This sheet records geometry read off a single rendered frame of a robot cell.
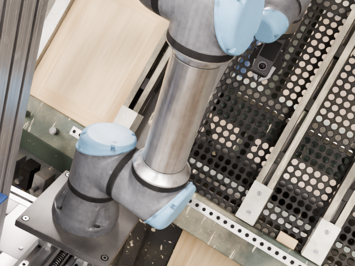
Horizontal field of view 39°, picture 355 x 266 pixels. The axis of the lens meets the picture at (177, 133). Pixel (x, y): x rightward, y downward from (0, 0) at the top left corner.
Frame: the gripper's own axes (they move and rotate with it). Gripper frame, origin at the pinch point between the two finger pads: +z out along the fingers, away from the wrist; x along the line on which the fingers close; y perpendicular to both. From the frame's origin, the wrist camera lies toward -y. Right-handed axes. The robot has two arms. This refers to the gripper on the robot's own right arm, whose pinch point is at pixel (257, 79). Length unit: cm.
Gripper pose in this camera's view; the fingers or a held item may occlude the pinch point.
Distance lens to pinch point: 143.6
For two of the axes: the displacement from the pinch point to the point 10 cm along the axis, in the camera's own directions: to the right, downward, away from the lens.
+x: -9.0, -4.2, 1.1
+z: -1.4, 5.3, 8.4
